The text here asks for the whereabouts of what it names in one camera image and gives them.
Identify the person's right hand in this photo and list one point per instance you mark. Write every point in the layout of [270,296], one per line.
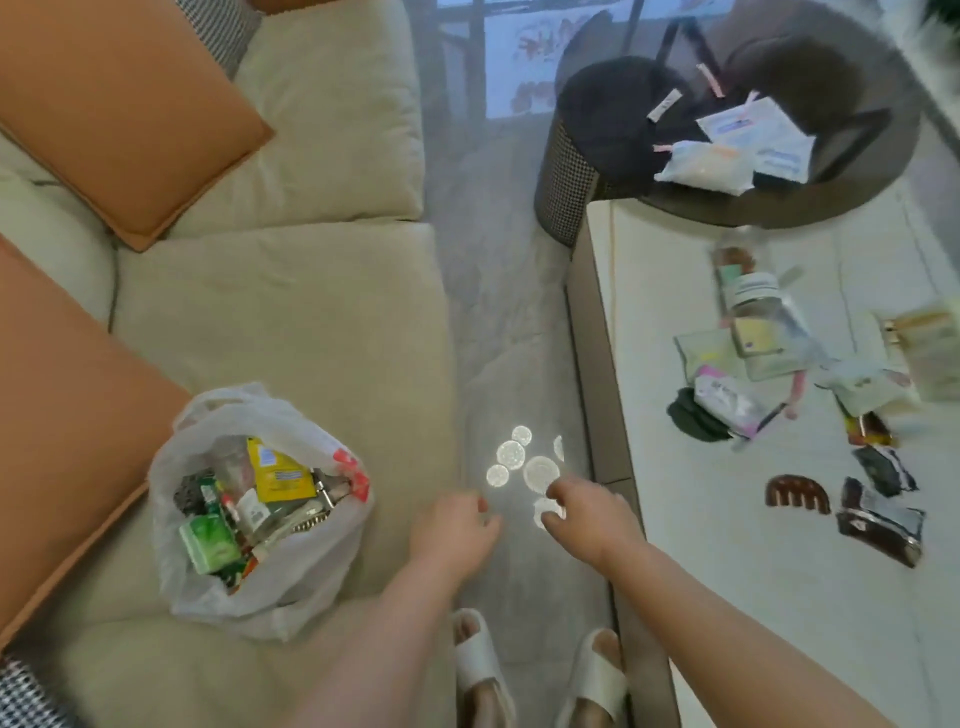
[600,525]

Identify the person's left hand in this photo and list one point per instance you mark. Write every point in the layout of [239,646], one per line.
[450,540]

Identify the person's left fingers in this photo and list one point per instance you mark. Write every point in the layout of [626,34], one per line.
[480,514]

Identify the person's right fingers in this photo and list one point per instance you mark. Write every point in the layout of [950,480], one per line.
[562,510]

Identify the person's left forearm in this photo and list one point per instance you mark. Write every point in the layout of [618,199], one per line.
[382,645]

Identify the person's right forearm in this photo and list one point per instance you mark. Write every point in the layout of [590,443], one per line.
[720,645]

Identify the white slipper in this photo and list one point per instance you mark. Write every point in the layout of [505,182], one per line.
[596,682]
[480,667]

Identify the dark green cloth item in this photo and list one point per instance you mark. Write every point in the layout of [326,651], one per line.
[694,420]

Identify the white plastic bag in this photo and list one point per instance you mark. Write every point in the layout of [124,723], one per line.
[300,577]

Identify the white and pink packet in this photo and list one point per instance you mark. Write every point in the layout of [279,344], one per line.
[731,401]

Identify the white rectangular coffee table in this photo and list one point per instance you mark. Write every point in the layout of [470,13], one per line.
[750,585]

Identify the yellow packet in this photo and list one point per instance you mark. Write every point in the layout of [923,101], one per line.
[277,469]

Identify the pale green flat packet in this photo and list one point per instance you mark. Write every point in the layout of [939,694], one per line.
[701,352]

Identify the brown hair claw clip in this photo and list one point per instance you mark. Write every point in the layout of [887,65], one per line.
[796,491]

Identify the beige fabric sofa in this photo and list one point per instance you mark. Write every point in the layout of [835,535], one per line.
[300,315]

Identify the clear jar with white label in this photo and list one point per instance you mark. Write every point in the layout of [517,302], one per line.
[754,289]

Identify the small brown orange packet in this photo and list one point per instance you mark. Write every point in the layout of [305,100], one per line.
[868,429]

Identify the dark brown snack packet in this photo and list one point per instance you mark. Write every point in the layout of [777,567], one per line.
[881,529]

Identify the white crumpled packet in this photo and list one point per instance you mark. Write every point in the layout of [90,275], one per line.
[862,386]

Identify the small black packet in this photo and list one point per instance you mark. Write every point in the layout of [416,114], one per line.
[885,471]

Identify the clear bag of white powder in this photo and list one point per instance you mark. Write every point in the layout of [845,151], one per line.
[705,169]

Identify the houndstooth stool with dark seat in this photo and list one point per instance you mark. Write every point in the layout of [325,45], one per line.
[607,120]

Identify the beige paper packet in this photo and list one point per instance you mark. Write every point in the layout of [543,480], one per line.
[930,349]

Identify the orange square cushion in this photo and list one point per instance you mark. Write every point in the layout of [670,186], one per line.
[112,105]
[60,450]

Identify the white and blue flat packet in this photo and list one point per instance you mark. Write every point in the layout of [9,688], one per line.
[765,131]

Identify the houndstooth patterned cushion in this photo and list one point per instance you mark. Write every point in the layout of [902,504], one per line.
[221,30]
[30,697]

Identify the round dark glass table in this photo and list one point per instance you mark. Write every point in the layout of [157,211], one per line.
[840,67]

